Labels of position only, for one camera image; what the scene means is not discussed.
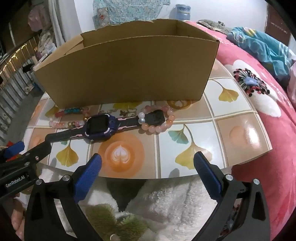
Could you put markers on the teal patterned hanging cloth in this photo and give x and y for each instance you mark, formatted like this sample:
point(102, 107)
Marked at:
point(129, 11)

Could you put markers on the metal railing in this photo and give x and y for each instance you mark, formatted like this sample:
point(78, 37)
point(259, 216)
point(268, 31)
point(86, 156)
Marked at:
point(13, 76)

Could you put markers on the blue patterned quilt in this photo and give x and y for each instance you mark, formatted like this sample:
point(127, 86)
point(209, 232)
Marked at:
point(256, 44)

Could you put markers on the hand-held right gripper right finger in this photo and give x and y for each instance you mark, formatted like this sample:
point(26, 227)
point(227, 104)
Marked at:
point(205, 177)

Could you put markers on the brown cardboard box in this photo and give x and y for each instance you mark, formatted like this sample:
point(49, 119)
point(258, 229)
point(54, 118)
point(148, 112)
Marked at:
point(127, 74)

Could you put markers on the pink hanging garment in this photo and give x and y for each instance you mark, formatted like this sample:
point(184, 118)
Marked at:
point(37, 17)

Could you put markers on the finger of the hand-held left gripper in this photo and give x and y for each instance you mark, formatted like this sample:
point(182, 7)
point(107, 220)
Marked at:
point(34, 154)
point(15, 148)

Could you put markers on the grey patterned cushion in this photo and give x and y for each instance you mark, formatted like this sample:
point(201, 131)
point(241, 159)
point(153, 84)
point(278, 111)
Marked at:
point(212, 24)

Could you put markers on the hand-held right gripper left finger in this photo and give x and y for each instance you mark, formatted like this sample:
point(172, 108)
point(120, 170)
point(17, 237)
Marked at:
point(89, 177)

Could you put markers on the purple smart watch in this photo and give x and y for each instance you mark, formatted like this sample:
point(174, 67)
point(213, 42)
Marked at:
point(99, 126)

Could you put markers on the brown door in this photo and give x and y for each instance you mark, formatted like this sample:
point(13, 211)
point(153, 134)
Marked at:
point(275, 30)

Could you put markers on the pink floral blanket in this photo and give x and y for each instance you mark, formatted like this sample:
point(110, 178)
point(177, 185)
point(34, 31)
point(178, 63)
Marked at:
point(266, 129)

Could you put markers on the person's left hand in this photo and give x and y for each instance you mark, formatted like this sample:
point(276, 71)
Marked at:
point(17, 217)

